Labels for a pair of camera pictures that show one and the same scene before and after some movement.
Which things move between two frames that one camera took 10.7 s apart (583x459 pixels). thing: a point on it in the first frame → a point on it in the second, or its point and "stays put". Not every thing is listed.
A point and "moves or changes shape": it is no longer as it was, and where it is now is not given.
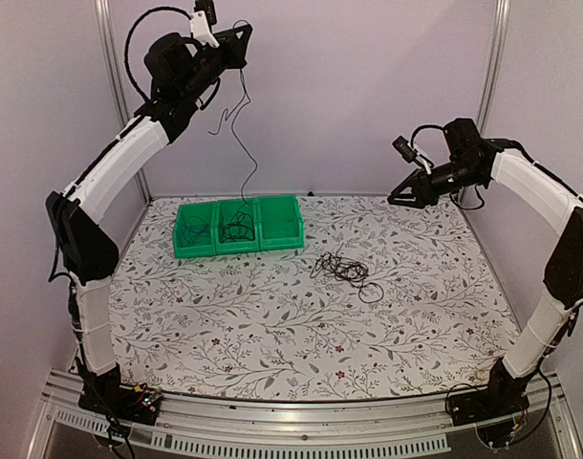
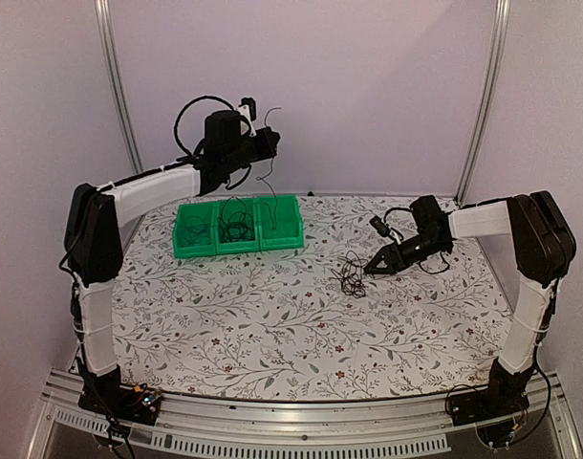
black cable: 347,270 moves or changes shape
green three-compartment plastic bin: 237,226 stays put
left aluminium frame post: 118,79 stays put
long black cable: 251,178 moves or changes shape
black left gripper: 237,51 → 269,147
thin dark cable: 195,232 stays put
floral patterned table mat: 383,299 stays put
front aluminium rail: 249,426 stays put
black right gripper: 421,186 → 392,256
